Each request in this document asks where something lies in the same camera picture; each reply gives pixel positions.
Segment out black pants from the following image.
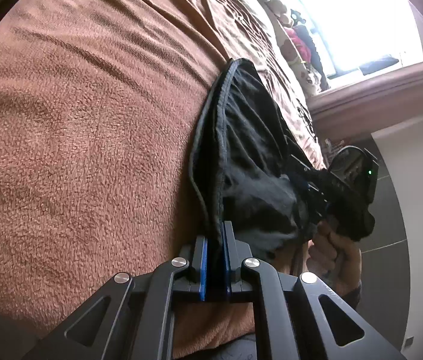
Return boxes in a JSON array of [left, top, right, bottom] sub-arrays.
[[188, 58, 316, 262]]

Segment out person's right hand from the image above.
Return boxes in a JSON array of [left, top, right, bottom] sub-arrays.
[[306, 216, 362, 297]]

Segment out items on bedside shelf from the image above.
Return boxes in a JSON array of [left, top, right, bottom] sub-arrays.
[[320, 138, 346, 167]]

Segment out brown window curtain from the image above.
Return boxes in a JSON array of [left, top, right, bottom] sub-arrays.
[[307, 63, 423, 141]]

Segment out pink plush toy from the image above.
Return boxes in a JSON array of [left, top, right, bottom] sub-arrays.
[[285, 27, 312, 63]]

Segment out brown fleece bed blanket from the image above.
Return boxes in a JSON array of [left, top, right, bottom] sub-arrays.
[[0, 0, 327, 359]]

